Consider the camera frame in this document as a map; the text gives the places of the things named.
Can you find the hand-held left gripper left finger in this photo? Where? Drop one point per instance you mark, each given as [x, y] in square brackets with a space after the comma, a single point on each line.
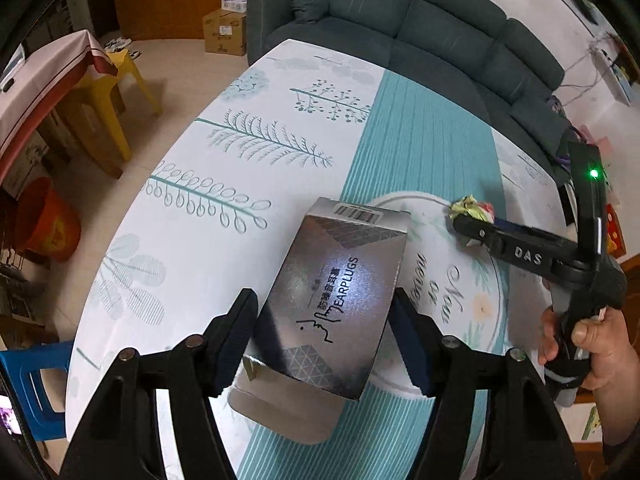
[235, 340]

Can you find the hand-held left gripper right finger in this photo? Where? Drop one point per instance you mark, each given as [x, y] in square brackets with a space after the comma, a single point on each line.
[415, 345]

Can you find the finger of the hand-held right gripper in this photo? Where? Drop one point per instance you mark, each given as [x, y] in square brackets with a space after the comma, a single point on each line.
[520, 255]
[515, 226]

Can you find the green yellow wrapper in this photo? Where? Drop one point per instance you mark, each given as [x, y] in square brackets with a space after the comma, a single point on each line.
[470, 207]

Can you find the silver patterned box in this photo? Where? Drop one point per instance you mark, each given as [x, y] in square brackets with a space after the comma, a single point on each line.
[340, 280]

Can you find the person's right forearm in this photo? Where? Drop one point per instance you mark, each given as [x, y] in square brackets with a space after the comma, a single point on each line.
[622, 435]

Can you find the person's right hand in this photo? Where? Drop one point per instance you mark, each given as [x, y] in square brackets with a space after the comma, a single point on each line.
[610, 350]

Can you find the red gift box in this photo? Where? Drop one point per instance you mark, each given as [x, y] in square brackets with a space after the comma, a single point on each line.
[615, 230]

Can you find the round white printed plate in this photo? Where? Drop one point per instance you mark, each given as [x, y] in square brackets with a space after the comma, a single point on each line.
[450, 290]

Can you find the purple bag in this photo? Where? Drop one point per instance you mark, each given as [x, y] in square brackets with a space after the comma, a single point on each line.
[570, 130]

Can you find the leaf printed teal tablecloth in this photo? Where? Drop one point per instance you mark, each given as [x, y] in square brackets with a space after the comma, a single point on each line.
[200, 240]

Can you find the blue plastic stool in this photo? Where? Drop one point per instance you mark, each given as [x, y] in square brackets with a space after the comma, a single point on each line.
[35, 390]

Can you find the orange bucket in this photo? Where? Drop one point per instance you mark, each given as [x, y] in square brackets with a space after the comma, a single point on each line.
[50, 220]

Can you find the dark teal sofa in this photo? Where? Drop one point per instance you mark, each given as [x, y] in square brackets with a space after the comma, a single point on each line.
[425, 25]

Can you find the phone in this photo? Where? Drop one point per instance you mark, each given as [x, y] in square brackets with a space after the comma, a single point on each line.
[9, 415]

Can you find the yellow plastic stool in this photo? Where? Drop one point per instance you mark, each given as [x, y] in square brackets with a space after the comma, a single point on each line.
[105, 105]

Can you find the cardboard box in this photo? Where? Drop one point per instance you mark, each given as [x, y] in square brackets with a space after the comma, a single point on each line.
[225, 32]

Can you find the pair of black white shoes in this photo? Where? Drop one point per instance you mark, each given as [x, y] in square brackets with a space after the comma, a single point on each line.
[122, 47]

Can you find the side table with pink cloth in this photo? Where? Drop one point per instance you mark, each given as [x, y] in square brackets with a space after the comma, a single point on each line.
[45, 90]

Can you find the wall shelf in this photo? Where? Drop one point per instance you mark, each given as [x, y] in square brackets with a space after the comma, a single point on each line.
[617, 70]

